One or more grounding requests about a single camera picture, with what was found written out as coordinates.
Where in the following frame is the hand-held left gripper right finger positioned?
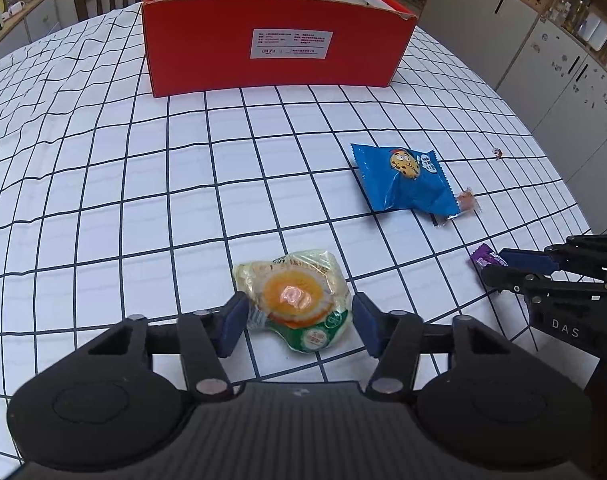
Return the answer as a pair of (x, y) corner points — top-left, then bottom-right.
(352, 292), (515, 402)

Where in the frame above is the red cardboard box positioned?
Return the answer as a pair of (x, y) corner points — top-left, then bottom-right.
(142, 0), (418, 98)

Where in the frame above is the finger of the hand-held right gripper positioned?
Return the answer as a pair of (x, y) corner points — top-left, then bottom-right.
(500, 244), (567, 275)
(481, 264), (541, 298)

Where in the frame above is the orange wrapped candy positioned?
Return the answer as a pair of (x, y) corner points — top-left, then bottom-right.
(457, 187), (484, 213)

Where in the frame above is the wooden sideboard with white drawers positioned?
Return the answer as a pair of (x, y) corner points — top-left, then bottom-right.
(0, 0), (59, 63)

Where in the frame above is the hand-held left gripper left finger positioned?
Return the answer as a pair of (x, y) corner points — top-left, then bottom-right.
(90, 292), (248, 402)

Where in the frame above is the white stickered cabinet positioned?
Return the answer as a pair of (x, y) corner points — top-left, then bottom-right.
(493, 22), (607, 231)

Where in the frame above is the checkered white tablecloth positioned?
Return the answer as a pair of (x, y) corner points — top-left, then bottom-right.
(0, 0), (604, 466)

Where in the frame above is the purple snack packet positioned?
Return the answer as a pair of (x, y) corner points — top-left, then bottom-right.
(469, 242), (509, 268)

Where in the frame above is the white cabinet with black handles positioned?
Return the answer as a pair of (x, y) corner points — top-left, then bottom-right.
(418, 0), (551, 93)

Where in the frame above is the green yellow pastry packet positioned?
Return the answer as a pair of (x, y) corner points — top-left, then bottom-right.
(232, 250), (354, 355)

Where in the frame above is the blue cookie packet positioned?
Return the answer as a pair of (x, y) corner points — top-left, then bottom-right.
(350, 143), (459, 221)

